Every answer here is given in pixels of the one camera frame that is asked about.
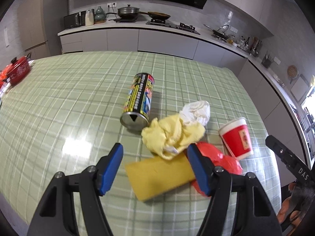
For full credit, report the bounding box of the black microwave oven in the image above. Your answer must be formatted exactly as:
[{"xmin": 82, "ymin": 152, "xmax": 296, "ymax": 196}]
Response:
[{"xmin": 63, "ymin": 12, "xmax": 86, "ymax": 29}]

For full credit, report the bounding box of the white tissue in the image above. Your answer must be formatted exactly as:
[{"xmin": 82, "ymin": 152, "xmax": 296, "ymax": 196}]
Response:
[{"xmin": 179, "ymin": 100, "xmax": 211, "ymax": 126}]

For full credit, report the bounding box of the black chopstick holder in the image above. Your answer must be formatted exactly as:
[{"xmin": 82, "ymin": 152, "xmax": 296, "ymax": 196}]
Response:
[{"xmin": 261, "ymin": 52, "xmax": 272, "ymax": 68}]

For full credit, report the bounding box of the white plastic jug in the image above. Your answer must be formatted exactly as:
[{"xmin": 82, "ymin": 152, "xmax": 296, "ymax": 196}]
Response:
[{"xmin": 85, "ymin": 9, "xmax": 95, "ymax": 26}]

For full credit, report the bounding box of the red plastic bag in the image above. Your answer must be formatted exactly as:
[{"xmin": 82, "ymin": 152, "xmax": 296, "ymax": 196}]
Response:
[{"xmin": 193, "ymin": 141, "xmax": 243, "ymax": 197}]

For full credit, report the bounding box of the beige refrigerator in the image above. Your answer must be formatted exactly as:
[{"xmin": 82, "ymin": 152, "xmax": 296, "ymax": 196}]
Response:
[{"xmin": 18, "ymin": 0, "xmax": 50, "ymax": 59}]

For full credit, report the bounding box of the person's right hand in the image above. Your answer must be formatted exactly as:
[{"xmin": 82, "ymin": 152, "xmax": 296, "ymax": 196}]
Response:
[{"xmin": 277, "ymin": 182, "xmax": 305, "ymax": 228}]

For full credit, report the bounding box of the black yellow printed can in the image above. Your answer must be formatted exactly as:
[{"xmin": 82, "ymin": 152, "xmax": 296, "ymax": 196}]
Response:
[{"xmin": 120, "ymin": 72, "xmax": 155, "ymax": 131}]

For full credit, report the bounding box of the green checked tablecloth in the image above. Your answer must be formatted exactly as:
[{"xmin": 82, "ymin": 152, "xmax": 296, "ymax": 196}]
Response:
[{"xmin": 0, "ymin": 51, "xmax": 282, "ymax": 236}]

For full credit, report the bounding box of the black wok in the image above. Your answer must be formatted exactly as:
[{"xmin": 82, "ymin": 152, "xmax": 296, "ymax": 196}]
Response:
[{"xmin": 139, "ymin": 11, "xmax": 171, "ymax": 21}]

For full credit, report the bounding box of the red enamel pot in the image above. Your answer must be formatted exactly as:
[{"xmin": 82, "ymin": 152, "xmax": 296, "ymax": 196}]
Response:
[{"xmin": 4, "ymin": 53, "xmax": 32, "ymax": 85}]

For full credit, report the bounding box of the wooden utensil holder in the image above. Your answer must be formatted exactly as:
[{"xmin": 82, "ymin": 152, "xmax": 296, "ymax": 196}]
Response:
[{"xmin": 250, "ymin": 37, "xmax": 261, "ymax": 56}]

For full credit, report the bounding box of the yellow sponge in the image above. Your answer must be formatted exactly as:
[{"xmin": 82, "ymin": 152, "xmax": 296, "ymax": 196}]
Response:
[{"xmin": 125, "ymin": 152, "xmax": 196, "ymax": 202}]

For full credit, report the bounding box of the red paper cup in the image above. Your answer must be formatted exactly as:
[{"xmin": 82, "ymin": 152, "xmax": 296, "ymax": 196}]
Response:
[{"xmin": 219, "ymin": 117, "xmax": 254, "ymax": 160}]

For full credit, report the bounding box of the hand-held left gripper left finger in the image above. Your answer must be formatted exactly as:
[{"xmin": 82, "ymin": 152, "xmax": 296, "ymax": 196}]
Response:
[{"xmin": 27, "ymin": 143, "xmax": 123, "ymax": 236}]

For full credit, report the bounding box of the frying pan with glass lid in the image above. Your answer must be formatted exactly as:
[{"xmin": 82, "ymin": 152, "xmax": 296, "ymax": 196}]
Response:
[{"xmin": 203, "ymin": 24, "xmax": 230, "ymax": 40}]

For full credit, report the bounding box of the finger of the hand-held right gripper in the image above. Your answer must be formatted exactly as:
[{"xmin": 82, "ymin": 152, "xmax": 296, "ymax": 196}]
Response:
[{"xmin": 265, "ymin": 135, "xmax": 300, "ymax": 171}]

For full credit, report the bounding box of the green gourd vase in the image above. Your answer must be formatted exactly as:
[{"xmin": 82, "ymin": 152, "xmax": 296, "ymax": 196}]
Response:
[{"xmin": 95, "ymin": 6, "xmax": 107, "ymax": 21}]

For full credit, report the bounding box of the dark pot with lid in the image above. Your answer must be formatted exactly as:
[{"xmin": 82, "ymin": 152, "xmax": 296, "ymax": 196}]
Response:
[{"xmin": 106, "ymin": 4, "xmax": 141, "ymax": 19}]

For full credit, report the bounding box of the black induction cooker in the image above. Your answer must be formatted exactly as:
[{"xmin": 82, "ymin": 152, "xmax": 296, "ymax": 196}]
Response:
[{"xmin": 108, "ymin": 17, "xmax": 140, "ymax": 23}]

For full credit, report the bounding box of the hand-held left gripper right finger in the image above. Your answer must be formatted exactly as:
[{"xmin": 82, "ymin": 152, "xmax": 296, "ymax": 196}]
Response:
[{"xmin": 187, "ymin": 144, "xmax": 282, "ymax": 236}]

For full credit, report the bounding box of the black gas stove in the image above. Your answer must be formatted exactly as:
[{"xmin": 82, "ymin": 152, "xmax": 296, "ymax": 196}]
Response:
[{"xmin": 146, "ymin": 20, "xmax": 201, "ymax": 35}]

